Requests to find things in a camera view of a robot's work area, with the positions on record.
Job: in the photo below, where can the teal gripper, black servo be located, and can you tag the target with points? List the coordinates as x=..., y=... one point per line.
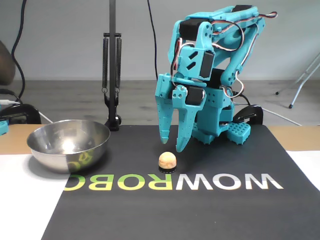
x=175, y=105

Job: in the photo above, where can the cork ball with black base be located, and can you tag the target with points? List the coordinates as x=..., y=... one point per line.
x=167, y=160

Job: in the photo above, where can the teal robot arm with base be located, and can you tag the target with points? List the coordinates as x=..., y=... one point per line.
x=217, y=112

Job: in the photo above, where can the metal bowl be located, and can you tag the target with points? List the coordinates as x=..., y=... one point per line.
x=62, y=140

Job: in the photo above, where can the black table clamp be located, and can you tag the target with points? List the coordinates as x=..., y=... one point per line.
x=250, y=112

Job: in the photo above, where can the black mat with WOWROBO print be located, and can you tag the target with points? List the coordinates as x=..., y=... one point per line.
x=150, y=212

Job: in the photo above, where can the white folding rack legs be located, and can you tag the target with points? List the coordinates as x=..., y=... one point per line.
x=296, y=94

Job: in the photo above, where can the small teal printed part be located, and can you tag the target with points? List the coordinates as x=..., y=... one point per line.
x=3, y=127

